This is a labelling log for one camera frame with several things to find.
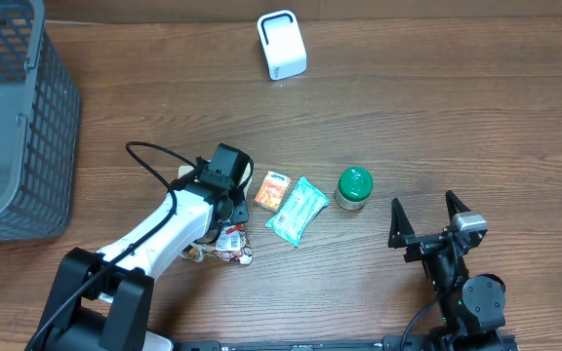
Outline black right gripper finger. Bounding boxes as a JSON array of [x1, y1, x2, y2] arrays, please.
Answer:
[[445, 190, 470, 220], [388, 198, 416, 249]]

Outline dried food snack bag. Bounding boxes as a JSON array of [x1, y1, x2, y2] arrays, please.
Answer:
[[180, 224, 253, 265]]

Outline orange tissue packet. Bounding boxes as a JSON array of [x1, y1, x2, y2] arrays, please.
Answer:
[[255, 171, 291, 212]]

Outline green lid glass jar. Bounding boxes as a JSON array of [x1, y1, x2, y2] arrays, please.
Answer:
[[335, 167, 374, 211]]

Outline teal wet wipes pack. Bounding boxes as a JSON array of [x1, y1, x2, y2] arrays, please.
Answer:
[[265, 176, 330, 247]]

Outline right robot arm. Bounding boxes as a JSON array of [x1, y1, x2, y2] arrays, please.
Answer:
[[384, 190, 518, 351]]

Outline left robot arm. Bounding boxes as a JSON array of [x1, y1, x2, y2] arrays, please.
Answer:
[[26, 143, 254, 351]]

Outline white barcode scanner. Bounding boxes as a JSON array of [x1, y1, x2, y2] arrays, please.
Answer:
[[257, 10, 307, 81]]

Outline grey plastic mesh basket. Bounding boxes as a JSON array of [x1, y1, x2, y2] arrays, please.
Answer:
[[0, 0, 82, 241]]

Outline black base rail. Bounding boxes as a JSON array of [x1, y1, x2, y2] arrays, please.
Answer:
[[174, 335, 519, 351]]

